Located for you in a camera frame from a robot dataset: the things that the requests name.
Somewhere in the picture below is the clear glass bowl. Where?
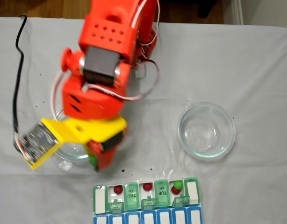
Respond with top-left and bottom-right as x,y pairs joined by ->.
50,107 -> 97,168
176,101 -> 237,160

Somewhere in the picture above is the white weekly pill organizer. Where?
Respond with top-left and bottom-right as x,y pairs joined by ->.
91,177 -> 202,224

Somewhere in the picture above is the white tablecloth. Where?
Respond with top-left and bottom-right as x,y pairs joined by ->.
0,16 -> 287,224

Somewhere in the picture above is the white baseboard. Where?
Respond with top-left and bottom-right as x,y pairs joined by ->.
231,0 -> 244,25

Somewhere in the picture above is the camera board on yellow mount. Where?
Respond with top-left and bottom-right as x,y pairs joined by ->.
14,118 -> 72,170

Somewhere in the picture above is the thick black cable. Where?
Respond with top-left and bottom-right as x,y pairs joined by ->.
12,15 -> 27,136

